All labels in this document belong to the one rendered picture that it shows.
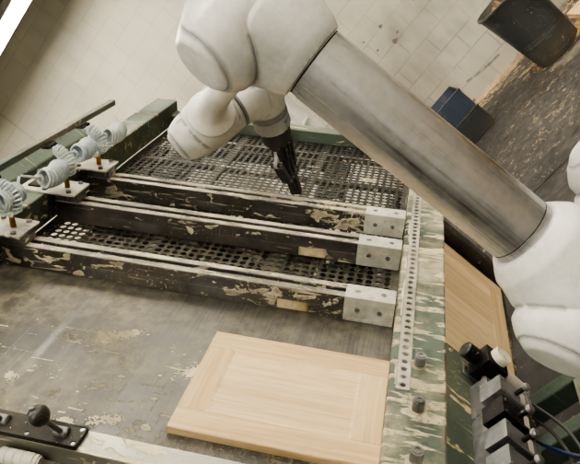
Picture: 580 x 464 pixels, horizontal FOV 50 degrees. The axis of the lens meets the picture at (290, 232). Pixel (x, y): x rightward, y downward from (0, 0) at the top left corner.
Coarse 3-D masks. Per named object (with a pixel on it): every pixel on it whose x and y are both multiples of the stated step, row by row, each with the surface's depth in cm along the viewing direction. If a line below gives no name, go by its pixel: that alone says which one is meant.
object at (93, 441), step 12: (0, 444) 113; (12, 444) 112; (24, 444) 112; (36, 444) 111; (84, 444) 111; (96, 444) 111; (108, 444) 111; (120, 444) 111; (132, 444) 111; (144, 444) 112; (48, 456) 112; (60, 456) 111; (72, 456) 110; (84, 456) 110; (96, 456) 109; (108, 456) 109; (120, 456) 109; (132, 456) 109; (144, 456) 109; (156, 456) 109; (168, 456) 109; (180, 456) 110; (192, 456) 110; (204, 456) 110
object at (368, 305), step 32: (0, 224) 169; (32, 224) 170; (32, 256) 167; (64, 256) 165; (96, 256) 163; (128, 256) 165; (160, 256) 165; (160, 288) 163; (192, 288) 161; (224, 288) 159; (256, 288) 156; (288, 288) 154; (320, 288) 154; (352, 288) 155; (352, 320) 154; (384, 320) 152
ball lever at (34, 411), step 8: (32, 408) 102; (40, 408) 102; (48, 408) 103; (32, 416) 101; (40, 416) 101; (48, 416) 103; (32, 424) 102; (40, 424) 102; (48, 424) 106; (56, 424) 109; (56, 432) 110; (64, 432) 111
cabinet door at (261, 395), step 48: (240, 336) 144; (192, 384) 129; (240, 384) 130; (288, 384) 131; (336, 384) 132; (384, 384) 132; (192, 432) 118; (240, 432) 118; (288, 432) 119; (336, 432) 120
